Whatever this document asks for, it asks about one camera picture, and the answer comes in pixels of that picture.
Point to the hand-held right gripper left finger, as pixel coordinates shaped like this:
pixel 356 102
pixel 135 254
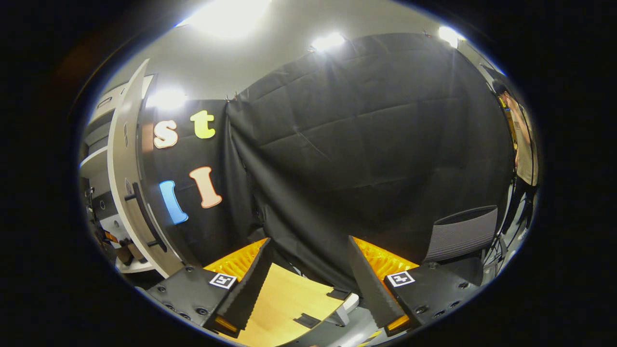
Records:
pixel 250 284

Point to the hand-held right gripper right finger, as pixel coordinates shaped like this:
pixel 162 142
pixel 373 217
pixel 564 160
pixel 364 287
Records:
pixel 368 284

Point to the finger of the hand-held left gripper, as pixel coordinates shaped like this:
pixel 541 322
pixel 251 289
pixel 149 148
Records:
pixel 110 236

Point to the grey shoe cabinet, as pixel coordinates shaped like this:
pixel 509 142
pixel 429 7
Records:
pixel 96 164

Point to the grey shoe cabinet door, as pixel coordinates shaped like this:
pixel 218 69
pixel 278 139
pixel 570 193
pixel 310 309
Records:
pixel 120 144

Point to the yellow black floor tape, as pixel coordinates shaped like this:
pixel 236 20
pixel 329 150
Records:
pixel 368 338

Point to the black backdrop cloth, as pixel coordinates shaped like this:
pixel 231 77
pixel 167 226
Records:
pixel 193 154
pixel 361 144

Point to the ceiling light panel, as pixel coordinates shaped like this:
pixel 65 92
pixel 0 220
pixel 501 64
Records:
pixel 226 17
pixel 328 42
pixel 450 35

